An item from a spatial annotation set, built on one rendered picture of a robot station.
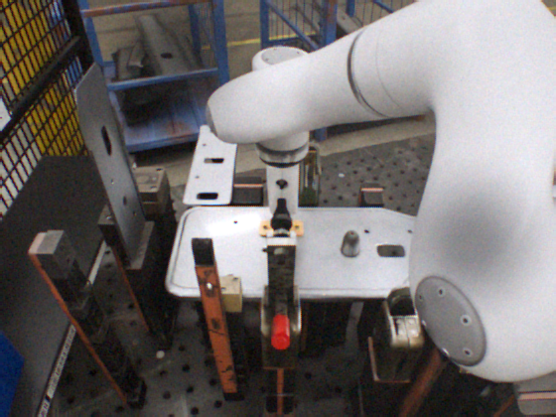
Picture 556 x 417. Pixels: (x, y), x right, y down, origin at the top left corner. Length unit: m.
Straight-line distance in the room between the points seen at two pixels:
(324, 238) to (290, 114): 0.37
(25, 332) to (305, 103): 0.54
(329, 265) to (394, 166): 0.79
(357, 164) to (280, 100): 1.00
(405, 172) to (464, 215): 1.25
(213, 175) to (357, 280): 0.40
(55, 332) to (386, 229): 0.60
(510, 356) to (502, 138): 0.12
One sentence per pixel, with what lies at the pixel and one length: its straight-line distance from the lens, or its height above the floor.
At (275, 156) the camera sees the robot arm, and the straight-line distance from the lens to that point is 0.66.
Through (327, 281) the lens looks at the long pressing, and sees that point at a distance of 0.75.
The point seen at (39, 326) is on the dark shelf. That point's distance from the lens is 0.76.
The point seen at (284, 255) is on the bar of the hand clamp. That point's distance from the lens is 0.52.
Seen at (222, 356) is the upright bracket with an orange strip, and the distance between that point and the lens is 0.80.
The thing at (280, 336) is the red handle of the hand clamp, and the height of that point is 1.15.
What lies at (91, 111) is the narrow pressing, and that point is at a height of 1.29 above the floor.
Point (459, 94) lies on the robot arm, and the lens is 0.30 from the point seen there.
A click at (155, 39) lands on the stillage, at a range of 2.99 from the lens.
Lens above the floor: 1.61
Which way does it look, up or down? 44 degrees down
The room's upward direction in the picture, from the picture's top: straight up
